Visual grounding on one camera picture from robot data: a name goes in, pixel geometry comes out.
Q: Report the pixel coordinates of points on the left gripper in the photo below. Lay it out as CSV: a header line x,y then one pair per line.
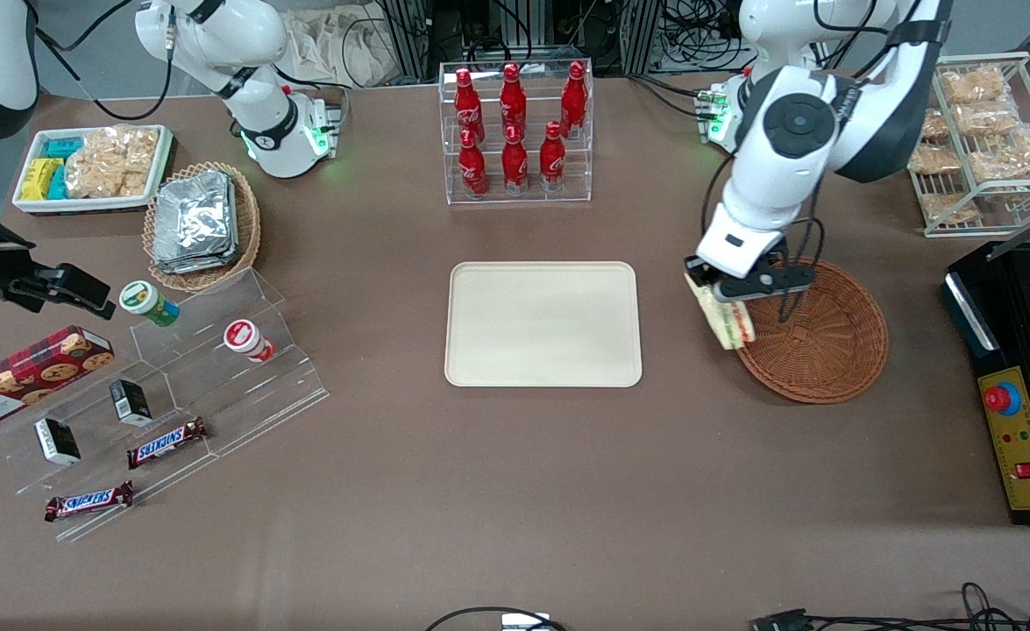
x,y
698,272

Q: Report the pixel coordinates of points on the triangle sandwich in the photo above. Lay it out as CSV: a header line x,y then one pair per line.
x,y
729,324

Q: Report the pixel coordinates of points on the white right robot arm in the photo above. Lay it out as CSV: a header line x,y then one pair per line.
x,y
247,39

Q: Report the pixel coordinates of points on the white rectangular snack tray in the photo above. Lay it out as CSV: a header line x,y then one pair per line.
x,y
28,203

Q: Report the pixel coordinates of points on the brown round wicker basket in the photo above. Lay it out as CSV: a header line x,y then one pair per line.
x,y
830,355

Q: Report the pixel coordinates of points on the beige plastic serving tray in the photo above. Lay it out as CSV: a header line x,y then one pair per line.
x,y
541,324

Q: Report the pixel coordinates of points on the tan oval wicker basket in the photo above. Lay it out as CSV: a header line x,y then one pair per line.
x,y
247,219

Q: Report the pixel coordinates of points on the red tartan cookie box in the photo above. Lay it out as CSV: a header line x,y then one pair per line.
x,y
32,372

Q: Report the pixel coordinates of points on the green lidded snack cup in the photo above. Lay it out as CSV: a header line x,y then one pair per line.
x,y
145,300

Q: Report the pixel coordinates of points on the teal snack packet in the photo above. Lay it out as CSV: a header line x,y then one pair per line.
x,y
59,184
65,147

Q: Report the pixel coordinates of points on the yellow snack packet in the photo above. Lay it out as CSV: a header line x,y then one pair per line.
x,y
37,180

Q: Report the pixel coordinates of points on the small black carton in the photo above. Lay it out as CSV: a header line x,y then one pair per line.
x,y
57,441
131,401

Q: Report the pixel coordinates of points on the clear bag of crackers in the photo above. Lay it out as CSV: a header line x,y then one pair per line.
x,y
111,162

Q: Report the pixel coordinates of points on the silver foil packet stack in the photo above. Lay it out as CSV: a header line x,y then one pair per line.
x,y
195,219

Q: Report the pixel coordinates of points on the brown snickers bar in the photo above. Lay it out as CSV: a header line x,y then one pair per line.
x,y
166,443
89,501

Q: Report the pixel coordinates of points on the red lidded snack cup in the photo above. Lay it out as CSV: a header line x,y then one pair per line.
x,y
245,337

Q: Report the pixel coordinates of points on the red cola bottle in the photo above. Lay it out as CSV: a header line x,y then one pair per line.
x,y
552,159
574,101
513,101
465,105
514,162
472,166

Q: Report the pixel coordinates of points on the clear acrylic stepped display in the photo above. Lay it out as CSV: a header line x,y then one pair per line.
x,y
243,394

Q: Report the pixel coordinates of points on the clear acrylic bottle rack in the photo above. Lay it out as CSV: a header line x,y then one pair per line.
x,y
532,188

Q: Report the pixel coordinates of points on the bagged fried bread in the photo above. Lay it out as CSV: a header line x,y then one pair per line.
x,y
988,118
975,85
935,159
1005,158
935,125
951,208

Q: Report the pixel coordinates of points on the black control box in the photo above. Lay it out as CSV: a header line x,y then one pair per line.
x,y
1005,324

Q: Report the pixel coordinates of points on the red emergency stop button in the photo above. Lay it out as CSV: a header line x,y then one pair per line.
x,y
1001,399

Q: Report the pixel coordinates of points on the beige cloth bag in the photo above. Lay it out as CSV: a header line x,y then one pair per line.
x,y
339,48

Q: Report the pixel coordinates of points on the small white plug box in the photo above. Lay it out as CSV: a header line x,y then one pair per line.
x,y
525,622

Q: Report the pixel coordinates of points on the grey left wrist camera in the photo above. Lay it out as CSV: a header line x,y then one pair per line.
x,y
769,282

